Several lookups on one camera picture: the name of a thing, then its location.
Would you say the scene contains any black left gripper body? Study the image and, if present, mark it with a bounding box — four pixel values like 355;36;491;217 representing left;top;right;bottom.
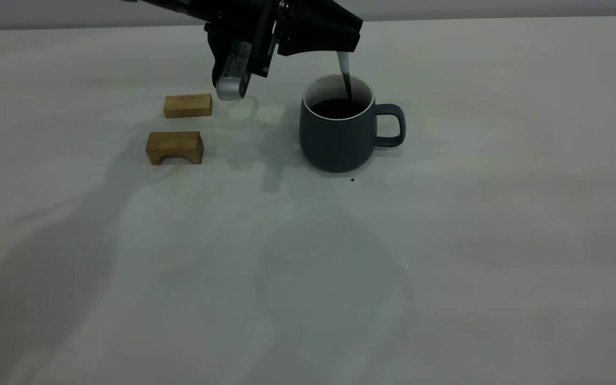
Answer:
204;0;298;78

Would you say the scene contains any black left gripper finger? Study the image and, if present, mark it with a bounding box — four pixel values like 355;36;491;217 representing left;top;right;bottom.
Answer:
278;33;361;57
287;0;363;36

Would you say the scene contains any grey spoon with white handle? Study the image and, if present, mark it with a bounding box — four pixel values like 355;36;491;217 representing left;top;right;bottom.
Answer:
337;51;353;102

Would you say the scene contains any dark grey ceramic mug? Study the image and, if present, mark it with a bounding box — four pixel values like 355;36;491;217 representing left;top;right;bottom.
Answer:
299;74;406;173

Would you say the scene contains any dark coffee liquid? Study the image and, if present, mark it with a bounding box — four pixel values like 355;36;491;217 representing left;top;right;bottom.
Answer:
311;98;367;119

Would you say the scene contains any flat rectangular wooden block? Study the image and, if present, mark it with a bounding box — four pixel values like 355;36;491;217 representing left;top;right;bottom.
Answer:
164;94;213;119

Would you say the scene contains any arched wooden block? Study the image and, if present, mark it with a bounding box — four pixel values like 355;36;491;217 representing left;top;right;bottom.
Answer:
145;131;205;166

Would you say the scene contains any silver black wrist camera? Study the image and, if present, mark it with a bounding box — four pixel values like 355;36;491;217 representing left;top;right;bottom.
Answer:
212;38;253;101

